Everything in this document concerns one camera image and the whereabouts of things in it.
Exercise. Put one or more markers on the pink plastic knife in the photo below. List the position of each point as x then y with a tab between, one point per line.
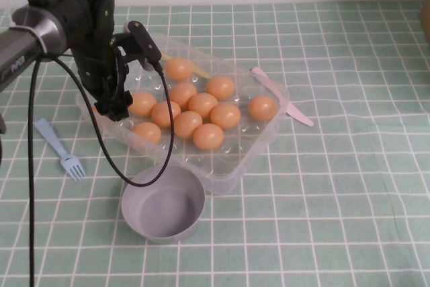
297	115

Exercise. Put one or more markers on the light blue plastic fork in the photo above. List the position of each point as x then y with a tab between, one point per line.
72	166

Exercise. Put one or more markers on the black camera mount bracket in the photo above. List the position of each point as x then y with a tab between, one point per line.
122	41

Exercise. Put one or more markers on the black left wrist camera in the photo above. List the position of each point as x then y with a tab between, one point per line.
144	41

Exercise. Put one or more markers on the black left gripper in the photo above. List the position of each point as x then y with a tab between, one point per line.
97	72

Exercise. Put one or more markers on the yellow plastic knife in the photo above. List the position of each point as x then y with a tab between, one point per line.
201	72

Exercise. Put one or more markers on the clear plastic egg box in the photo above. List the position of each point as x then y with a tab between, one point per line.
235	152

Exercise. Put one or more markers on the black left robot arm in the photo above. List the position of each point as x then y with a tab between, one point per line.
67	14

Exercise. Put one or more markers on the grey round bowl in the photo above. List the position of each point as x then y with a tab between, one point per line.
161	213

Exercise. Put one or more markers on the green checked tablecloth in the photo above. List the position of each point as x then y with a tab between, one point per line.
336	199

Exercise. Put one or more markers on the brown cardboard box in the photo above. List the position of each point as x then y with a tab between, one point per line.
426	21

